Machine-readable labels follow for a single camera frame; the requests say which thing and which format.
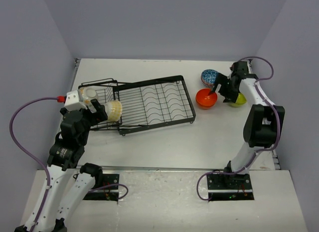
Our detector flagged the orange bowl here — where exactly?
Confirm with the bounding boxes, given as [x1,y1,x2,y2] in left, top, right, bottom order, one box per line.
[195,88,218,109]

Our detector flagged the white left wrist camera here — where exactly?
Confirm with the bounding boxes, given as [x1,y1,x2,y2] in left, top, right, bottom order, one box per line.
[64,90,87,111]

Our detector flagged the green bowl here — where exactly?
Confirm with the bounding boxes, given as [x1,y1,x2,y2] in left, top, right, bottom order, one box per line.
[229,93,247,107]

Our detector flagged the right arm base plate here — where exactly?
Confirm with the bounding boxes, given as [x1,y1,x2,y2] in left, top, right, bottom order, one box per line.
[206,170,254,201]

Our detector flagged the black wire dish rack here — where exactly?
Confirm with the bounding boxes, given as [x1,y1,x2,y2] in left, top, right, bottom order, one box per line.
[78,75,196,136]

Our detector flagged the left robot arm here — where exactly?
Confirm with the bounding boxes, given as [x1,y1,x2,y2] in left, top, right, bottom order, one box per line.
[15,99,108,232]

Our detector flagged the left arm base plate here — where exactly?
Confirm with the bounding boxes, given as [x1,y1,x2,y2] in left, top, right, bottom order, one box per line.
[83,174,120,202]

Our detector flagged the blue patterned bowl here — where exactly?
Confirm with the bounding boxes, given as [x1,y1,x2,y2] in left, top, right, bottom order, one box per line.
[200,69,219,88]

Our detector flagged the white bowl leaf pattern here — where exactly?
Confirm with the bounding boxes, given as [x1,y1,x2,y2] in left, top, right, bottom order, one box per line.
[78,87,98,108]

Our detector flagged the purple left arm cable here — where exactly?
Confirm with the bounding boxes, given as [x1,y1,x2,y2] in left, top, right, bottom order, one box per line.
[9,95,66,228]

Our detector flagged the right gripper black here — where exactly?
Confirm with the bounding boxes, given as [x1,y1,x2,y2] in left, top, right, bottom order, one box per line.
[209,73,239,104]

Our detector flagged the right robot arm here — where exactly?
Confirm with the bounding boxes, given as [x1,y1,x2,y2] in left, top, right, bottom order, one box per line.
[210,71,285,189]

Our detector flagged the white bowl yellow dots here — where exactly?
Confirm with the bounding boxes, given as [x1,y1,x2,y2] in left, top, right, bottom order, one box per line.
[105,100,123,122]

